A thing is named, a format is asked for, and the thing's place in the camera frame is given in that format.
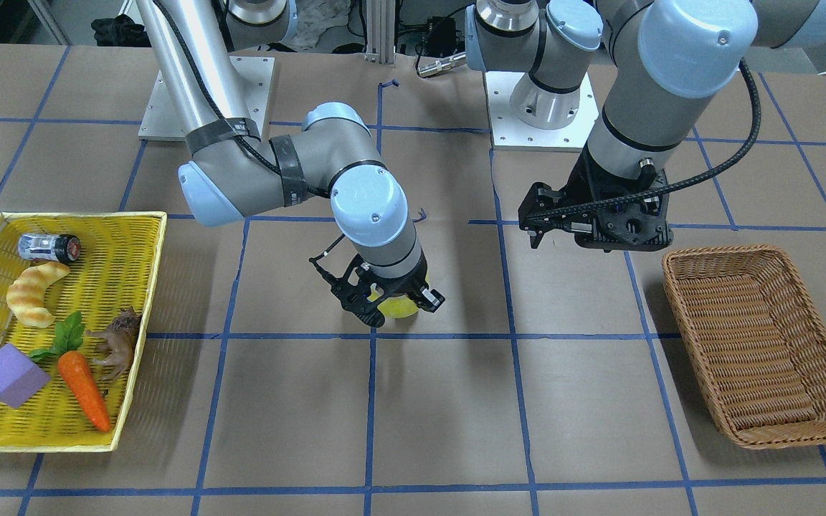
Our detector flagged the yellow plastic basket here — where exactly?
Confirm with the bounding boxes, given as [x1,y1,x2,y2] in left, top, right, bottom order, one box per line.
[0,211,167,453]

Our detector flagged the brown wicker basket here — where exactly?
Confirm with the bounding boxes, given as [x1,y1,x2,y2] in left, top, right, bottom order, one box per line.
[662,244,826,449]

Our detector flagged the brown toy dinosaur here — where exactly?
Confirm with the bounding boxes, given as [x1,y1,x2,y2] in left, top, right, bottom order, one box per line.
[83,306,142,381]

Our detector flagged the purple foam block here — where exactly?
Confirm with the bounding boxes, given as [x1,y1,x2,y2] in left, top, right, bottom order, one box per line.
[0,343,50,409]

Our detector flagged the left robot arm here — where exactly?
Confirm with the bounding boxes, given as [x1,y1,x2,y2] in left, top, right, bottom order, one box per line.
[465,1,826,252]

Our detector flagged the orange toy carrot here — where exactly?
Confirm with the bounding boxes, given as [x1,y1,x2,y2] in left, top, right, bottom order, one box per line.
[29,310,111,432]

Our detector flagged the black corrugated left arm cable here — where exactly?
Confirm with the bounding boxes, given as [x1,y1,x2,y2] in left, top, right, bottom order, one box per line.
[528,57,764,224]

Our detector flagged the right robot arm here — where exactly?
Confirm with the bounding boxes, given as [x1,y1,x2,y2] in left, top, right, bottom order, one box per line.
[137,1,445,328]

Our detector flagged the toy croissant bread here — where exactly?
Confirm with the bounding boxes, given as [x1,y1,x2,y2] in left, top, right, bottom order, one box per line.
[6,262,71,328]

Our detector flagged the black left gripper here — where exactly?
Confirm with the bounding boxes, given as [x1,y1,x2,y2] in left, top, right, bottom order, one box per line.
[518,149,674,249]

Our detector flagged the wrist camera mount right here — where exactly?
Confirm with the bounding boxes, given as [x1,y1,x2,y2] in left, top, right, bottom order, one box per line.
[309,254,371,323]

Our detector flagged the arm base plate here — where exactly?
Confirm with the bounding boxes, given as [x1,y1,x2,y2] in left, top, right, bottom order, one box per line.
[138,55,275,143]
[485,71,599,153]

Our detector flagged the aluminium frame post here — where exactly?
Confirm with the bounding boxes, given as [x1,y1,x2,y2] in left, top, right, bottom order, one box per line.
[364,0,397,67]

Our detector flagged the yellow tape roll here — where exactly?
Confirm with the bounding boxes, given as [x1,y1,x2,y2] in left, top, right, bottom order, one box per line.
[368,283,420,319]

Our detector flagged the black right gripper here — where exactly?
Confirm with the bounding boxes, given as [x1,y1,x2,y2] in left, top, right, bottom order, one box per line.
[355,251,445,328]

